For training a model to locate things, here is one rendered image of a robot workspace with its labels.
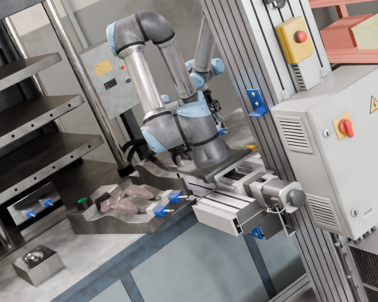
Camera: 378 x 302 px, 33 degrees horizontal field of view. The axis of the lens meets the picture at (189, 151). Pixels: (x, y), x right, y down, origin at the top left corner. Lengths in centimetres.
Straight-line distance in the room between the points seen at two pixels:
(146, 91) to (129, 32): 24
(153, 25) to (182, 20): 356
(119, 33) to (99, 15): 322
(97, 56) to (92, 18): 207
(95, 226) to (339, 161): 127
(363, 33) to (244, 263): 347
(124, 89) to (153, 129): 132
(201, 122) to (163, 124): 14
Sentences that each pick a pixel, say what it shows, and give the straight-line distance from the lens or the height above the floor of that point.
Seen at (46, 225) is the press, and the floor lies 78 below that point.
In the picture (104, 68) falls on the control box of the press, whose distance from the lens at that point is 361.
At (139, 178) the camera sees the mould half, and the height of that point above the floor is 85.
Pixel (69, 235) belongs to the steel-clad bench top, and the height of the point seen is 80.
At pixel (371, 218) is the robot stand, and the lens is 217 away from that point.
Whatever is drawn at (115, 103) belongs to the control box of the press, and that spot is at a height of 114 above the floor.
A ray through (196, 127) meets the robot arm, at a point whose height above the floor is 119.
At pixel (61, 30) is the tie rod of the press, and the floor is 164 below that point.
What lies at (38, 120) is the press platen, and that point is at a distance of 339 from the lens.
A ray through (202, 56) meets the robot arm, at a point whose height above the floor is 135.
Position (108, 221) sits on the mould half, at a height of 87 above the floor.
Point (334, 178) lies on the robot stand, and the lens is 204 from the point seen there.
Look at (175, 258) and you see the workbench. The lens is 286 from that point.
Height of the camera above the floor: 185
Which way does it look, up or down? 18 degrees down
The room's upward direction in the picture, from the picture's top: 23 degrees counter-clockwise
